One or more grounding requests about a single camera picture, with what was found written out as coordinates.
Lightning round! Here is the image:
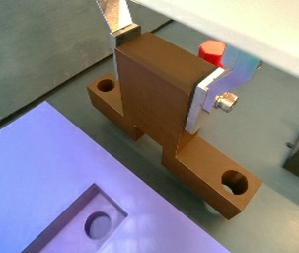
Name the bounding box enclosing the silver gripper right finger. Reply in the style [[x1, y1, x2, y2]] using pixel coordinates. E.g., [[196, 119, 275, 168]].
[[184, 45, 259, 134]]

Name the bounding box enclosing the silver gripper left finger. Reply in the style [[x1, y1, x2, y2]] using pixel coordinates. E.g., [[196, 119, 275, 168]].
[[94, 0, 143, 82]]

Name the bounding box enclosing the brown T-shaped block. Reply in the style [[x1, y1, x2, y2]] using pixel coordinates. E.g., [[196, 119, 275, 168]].
[[86, 33, 260, 218]]

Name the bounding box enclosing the purple board with slot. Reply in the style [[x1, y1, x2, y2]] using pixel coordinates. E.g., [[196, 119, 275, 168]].
[[0, 104, 229, 253]]

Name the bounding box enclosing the red hexagonal peg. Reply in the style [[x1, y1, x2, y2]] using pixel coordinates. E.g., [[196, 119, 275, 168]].
[[197, 40, 225, 67]]

